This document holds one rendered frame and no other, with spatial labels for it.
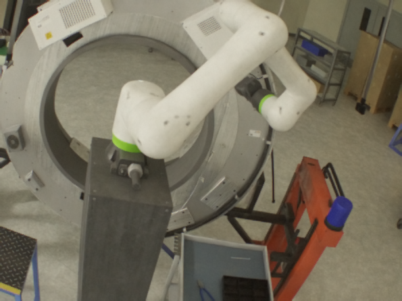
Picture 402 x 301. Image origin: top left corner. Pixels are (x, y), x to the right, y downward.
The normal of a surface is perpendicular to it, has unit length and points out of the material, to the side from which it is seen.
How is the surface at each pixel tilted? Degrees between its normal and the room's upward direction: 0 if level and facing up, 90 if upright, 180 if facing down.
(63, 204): 90
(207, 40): 90
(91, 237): 90
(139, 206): 90
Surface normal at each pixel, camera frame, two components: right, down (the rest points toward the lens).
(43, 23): 0.00, 0.48
